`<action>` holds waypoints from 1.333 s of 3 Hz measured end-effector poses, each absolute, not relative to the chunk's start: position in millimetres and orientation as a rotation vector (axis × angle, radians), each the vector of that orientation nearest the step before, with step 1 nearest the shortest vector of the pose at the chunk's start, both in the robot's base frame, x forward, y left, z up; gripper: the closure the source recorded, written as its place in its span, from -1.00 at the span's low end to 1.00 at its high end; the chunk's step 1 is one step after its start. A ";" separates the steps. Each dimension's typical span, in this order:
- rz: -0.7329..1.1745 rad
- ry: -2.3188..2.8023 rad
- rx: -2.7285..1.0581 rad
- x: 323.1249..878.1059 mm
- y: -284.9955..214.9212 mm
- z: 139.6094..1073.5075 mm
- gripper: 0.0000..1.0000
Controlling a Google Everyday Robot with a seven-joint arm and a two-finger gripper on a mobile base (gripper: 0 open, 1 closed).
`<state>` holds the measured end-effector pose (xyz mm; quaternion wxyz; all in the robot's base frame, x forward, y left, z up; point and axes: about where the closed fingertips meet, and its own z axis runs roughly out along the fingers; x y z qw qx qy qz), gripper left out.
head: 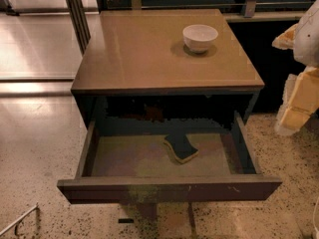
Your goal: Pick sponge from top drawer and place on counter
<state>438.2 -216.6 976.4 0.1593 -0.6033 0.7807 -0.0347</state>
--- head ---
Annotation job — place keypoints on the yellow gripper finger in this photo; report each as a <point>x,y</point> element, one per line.
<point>285,40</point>
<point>304,98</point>

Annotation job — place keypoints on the dark sponge with yellow base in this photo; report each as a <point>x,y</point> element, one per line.
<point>181,148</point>

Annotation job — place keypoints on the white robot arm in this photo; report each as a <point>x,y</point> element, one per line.
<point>301,93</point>

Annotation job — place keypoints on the brown cabinet with counter top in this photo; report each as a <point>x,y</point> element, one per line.
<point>136,66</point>

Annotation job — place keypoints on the open top drawer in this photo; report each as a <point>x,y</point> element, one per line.
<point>126,160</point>

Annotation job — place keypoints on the white ceramic bowl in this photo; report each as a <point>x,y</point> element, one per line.
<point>199,38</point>

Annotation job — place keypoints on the metal rod on floor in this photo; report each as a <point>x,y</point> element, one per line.
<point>19,219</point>

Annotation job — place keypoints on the metal door frame post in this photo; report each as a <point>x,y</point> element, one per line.
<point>80,23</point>

